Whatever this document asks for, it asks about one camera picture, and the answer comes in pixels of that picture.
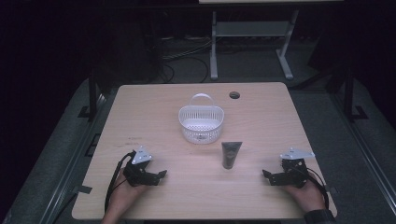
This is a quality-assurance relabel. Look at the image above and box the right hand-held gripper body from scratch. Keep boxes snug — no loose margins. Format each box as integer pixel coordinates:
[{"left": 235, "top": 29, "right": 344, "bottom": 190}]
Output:
[{"left": 273, "top": 147, "right": 317, "bottom": 189}]

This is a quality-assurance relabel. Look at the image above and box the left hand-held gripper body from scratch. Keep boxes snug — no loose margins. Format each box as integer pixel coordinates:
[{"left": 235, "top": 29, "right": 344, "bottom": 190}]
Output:
[{"left": 122, "top": 145, "right": 161, "bottom": 188}]

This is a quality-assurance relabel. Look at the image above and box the dark grey squeeze tube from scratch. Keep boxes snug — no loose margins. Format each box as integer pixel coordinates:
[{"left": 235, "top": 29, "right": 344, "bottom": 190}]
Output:
[{"left": 220, "top": 141, "right": 244, "bottom": 170}]

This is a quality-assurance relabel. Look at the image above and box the white plastic basket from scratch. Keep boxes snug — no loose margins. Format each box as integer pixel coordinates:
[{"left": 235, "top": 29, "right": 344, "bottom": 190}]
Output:
[{"left": 177, "top": 92, "right": 225, "bottom": 146}]

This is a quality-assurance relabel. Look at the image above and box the person's left hand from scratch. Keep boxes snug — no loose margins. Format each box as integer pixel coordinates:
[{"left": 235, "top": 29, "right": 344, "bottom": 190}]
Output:
[{"left": 108, "top": 171, "right": 151, "bottom": 217}]

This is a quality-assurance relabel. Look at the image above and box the person's right hand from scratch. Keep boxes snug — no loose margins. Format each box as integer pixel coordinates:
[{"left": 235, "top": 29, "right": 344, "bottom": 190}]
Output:
[{"left": 283, "top": 173, "right": 327, "bottom": 213}]

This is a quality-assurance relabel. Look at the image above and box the black metal stand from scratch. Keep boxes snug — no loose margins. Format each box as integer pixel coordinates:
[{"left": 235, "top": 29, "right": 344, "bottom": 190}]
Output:
[
  {"left": 341, "top": 67, "right": 370, "bottom": 121},
  {"left": 78, "top": 68, "right": 106, "bottom": 121}
]

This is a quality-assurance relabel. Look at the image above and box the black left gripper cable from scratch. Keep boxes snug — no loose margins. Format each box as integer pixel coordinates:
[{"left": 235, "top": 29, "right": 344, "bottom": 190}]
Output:
[{"left": 104, "top": 150, "right": 137, "bottom": 214}]

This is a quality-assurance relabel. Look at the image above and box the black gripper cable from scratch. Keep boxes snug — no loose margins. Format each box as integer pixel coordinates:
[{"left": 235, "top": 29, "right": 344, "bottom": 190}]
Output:
[
  {"left": 299, "top": 167, "right": 331, "bottom": 210},
  {"left": 104, "top": 150, "right": 137, "bottom": 214}
]

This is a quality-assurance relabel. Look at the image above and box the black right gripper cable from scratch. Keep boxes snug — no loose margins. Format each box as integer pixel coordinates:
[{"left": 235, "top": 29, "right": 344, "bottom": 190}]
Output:
[{"left": 299, "top": 167, "right": 331, "bottom": 210}]

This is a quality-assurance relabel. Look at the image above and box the aluminium floor rail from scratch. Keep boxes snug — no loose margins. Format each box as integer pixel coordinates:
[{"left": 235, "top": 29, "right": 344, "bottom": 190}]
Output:
[
  {"left": 329, "top": 92, "right": 396, "bottom": 217},
  {"left": 39, "top": 91, "right": 108, "bottom": 224}
]

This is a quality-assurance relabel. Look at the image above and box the bundle of floor cables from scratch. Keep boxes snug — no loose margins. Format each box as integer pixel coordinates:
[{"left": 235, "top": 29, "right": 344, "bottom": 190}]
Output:
[{"left": 158, "top": 36, "right": 217, "bottom": 84}]

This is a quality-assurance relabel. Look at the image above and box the white metal desk frame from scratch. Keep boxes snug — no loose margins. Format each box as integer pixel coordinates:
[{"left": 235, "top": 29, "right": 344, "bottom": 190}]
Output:
[{"left": 209, "top": 8, "right": 301, "bottom": 81}]

